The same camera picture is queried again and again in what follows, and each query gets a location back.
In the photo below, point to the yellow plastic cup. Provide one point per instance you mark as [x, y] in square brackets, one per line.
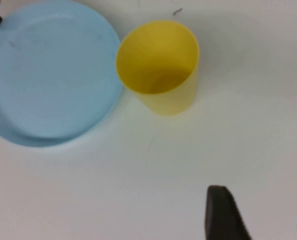
[158, 62]

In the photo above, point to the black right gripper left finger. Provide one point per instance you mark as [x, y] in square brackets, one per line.
[222, 217]

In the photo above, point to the light blue round plate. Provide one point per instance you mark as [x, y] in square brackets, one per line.
[51, 75]

